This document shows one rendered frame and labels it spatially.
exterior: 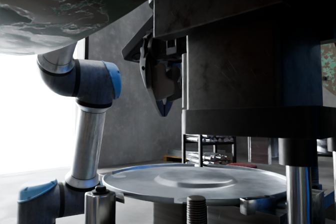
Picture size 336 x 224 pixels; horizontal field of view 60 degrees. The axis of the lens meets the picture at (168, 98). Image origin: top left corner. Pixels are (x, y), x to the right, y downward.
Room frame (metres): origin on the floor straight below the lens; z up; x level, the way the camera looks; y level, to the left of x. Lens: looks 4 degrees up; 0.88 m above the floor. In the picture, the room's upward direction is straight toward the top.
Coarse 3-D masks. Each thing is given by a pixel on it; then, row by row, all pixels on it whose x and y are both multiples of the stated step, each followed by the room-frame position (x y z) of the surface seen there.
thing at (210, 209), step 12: (312, 192) 0.40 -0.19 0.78; (276, 204) 0.34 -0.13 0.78; (312, 204) 0.38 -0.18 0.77; (216, 216) 0.35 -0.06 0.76; (228, 216) 0.34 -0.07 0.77; (240, 216) 0.33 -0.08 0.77; (252, 216) 0.32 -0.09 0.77; (264, 216) 0.31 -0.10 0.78; (276, 216) 0.30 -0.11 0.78; (324, 216) 0.41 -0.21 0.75
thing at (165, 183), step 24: (144, 168) 0.58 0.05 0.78; (168, 168) 0.58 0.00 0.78; (192, 168) 0.58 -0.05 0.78; (216, 168) 0.59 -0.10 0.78; (240, 168) 0.58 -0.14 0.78; (144, 192) 0.38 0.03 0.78; (168, 192) 0.38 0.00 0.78; (192, 192) 0.38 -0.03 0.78; (216, 192) 0.38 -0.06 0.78; (240, 192) 0.39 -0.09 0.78; (264, 192) 0.39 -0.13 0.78
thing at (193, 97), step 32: (224, 32) 0.34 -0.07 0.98; (256, 32) 0.32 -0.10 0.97; (288, 32) 0.32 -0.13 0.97; (192, 64) 0.38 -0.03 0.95; (224, 64) 0.34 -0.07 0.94; (256, 64) 0.32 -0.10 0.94; (288, 64) 0.32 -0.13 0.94; (320, 64) 0.40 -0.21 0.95; (192, 96) 0.38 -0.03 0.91; (224, 96) 0.35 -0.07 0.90; (256, 96) 0.32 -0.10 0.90; (288, 96) 0.31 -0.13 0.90; (320, 96) 0.40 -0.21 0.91
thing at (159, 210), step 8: (152, 208) 0.47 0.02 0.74; (160, 208) 0.45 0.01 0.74; (168, 208) 0.44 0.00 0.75; (176, 208) 0.43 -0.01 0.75; (184, 208) 0.42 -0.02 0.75; (152, 216) 0.47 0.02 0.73; (160, 216) 0.45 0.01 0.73; (168, 216) 0.44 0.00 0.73; (176, 216) 0.43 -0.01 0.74; (184, 216) 0.42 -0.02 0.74
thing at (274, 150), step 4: (272, 140) 0.37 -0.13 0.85; (276, 140) 0.38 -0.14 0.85; (272, 144) 0.37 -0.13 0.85; (276, 144) 0.38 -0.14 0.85; (272, 148) 0.37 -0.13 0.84; (276, 148) 0.38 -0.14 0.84; (272, 152) 0.37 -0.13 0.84; (276, 152) 0.38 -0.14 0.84; (272, 156) 0.37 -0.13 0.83; (276, 156) 0.38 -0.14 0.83
